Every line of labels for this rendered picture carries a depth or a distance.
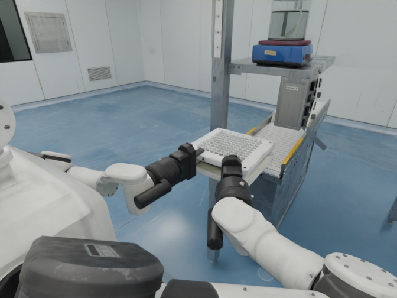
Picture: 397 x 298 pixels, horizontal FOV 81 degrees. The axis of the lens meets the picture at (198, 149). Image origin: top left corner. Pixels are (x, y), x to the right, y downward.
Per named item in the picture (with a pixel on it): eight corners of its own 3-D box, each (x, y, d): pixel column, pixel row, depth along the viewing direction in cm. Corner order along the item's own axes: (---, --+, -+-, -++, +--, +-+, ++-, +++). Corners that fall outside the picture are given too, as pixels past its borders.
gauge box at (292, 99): (299, 130, 92) (310, 79, 83) (273, 125, 98) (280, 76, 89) (311, 116, 108) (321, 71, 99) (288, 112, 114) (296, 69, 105)
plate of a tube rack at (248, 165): (275, 146, 85) (276, 141, 84) (246, 177, 67) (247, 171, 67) (218, 131, 98) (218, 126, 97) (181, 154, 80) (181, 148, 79)
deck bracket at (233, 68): (237, 76, 95) (238, 64, 93) (227, 75, 98) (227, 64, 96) (241, 75, 97) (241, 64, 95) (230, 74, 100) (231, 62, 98)
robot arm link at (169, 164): (178, 138, 74) (147, 151, 67) (200, 147, 69) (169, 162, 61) (179, 171, 80) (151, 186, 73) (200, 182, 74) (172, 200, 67)
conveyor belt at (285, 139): (277, 180, 108) (279, 170, 106) (229, 164, 121) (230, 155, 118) (326, 108, 207) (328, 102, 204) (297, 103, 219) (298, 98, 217)
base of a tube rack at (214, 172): (273, 158, 88) (274, 153, 87) (245, 191, 70) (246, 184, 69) (217, 142, 100) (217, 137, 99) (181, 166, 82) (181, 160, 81)
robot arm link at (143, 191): (153, 188, 72) (121, 206, 65) (149, 157, 67) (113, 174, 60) (178, 203, 65) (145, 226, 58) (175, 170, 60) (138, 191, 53)
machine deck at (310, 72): (309, 82, 84) (312, 70, 82) (218, 72, 103) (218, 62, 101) (334, 63, 129) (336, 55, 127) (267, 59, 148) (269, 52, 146)
